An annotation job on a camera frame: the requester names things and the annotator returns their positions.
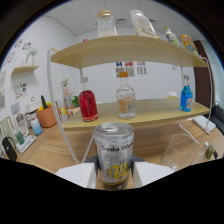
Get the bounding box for red liquid glass bottle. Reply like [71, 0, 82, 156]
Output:
[78, 77, 99, 123]

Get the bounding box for red wall poster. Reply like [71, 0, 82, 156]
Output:
[123, 61, 135, 78]

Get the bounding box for brown door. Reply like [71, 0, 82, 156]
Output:
[193, 39, 213, 109]

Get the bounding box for white flowers in vase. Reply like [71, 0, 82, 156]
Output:
[60, 74, 72, 97]

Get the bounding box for clear bottle with green cap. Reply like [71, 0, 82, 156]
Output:
[163, 25, 181, 46]

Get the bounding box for silver black soda water can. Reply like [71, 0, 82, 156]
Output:
[92, 122, 135, 186]

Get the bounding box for white bottle with red cap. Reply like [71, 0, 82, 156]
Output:
[167, 89, 178, 99]

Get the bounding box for glass jar with cork lid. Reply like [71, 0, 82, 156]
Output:
[96, 9, 118, 38]

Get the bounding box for clear bottle with orange cap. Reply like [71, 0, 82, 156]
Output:
[116, 71, 137, 120]

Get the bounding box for black chair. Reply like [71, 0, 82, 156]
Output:
[209, 104, 224, 134]

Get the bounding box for clear drinking glass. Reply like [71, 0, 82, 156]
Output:
[159, 133, 201, 173]

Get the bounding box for orange basket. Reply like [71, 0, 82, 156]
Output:
[35, 104, 58, 129]

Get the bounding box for wooden wall shelf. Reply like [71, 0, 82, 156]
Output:
[11, 64, 40, 75]

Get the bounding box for blue liquid glass bottle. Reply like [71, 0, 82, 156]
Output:
[179, 74, 194, 113]

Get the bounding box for multicoloured wall poster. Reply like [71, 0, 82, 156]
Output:
[136, 61, 148, 76]

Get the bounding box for white and blue jar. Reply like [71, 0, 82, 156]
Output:
[30, 117, 44, 136]

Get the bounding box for black handbag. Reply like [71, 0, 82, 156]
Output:
[1, 136, 18, 162]

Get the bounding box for yellow printed can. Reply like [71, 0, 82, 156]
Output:
[180, 34, 201, 57]

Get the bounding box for blue wall poster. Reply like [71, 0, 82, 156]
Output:
[115, 61, 125, 78]

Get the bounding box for green potted plant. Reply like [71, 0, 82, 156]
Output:
[71, 95, 81, 108]

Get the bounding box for white tray with teal cup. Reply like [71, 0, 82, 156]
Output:
[14, 131, 37, 154]

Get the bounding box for white pouch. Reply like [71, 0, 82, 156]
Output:
[191, 114, 218, 134]

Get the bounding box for large white bottle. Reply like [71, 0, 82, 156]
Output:
[129, 9, 160, 39]

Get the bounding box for clear cup of limes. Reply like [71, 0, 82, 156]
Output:
[204, 143, 219, 160]

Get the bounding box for white frame wooden shelf rack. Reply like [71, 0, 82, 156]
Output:
[46, 34, 214, 165]

